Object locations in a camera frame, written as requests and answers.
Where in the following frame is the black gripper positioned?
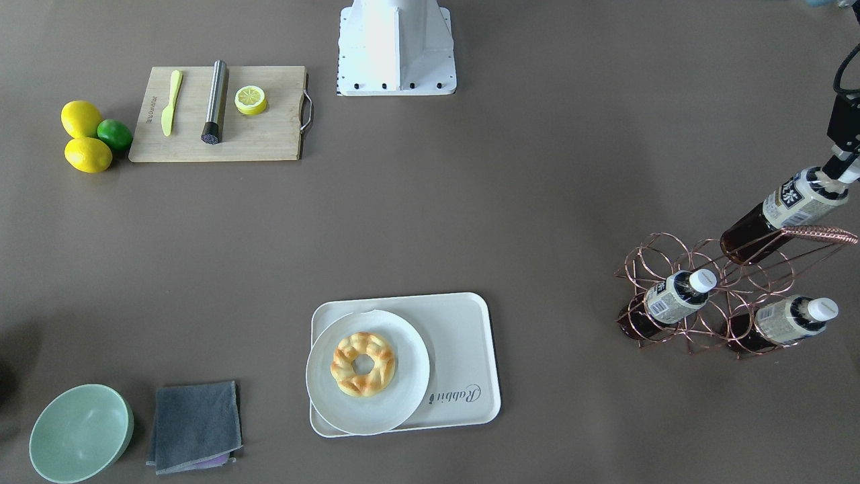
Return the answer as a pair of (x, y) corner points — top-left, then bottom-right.
(822, 93), (859, 179)

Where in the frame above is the tea bottle white cap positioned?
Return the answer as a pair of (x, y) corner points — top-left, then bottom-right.
(720, 163), (858, 266)

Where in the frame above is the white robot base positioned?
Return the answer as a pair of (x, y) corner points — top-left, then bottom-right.
(336, 1), (458, 96)

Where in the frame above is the back tea bottle in rack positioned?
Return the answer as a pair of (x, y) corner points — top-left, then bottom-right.
(720, 295), (839, 354)

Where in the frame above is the tea bottle in rack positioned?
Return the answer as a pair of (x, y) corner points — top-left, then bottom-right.
(720, 295), (839, 354)
(617, 269), (718, 340)

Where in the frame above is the front tea bottle in rack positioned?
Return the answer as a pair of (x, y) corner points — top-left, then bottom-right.
(617, 269), (718, 340)

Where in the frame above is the white rabbit tray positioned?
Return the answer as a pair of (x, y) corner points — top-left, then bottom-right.
(310, 292), (501, 438)

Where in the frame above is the white round plate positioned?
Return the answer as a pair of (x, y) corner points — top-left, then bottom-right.
(305, 310), (430, 436)

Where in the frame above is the wooden cutting board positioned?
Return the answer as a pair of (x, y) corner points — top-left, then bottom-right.
(128, 65), (307, 163)

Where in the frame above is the half lemon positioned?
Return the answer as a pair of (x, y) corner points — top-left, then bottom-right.
(234, 85), (268, 116)

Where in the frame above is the steel muddler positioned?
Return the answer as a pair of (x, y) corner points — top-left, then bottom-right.
(200, 59), (228, 145)

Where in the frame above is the yellow plastic knife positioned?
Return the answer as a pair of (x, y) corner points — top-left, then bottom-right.
(161, 69), (183, 137)

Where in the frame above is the grey folded cloth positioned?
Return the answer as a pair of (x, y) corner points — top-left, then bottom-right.
(146, 380), (243, 475)

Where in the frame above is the green lime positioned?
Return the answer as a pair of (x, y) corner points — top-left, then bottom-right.
(96, 119), (133, 151)

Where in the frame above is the lower whole lemon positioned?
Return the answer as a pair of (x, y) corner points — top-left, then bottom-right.
(64, 137), (114, 173)

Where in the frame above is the whole lemon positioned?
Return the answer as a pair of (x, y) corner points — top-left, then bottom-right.
(64, 137), (114, 173)
(60, 100), (103, 138)

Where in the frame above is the upper whole lemon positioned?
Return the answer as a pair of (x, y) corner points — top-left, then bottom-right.
(60, 100), (103, 138)

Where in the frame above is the green bowl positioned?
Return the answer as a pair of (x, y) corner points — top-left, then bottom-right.
(30, 384), (134, 483)

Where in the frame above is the copper wire bottle rack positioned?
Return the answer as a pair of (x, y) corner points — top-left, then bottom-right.
(615, 225), (858, 358)

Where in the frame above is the braided ring bread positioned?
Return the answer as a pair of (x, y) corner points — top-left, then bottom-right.
(331, 331), (397, 398)

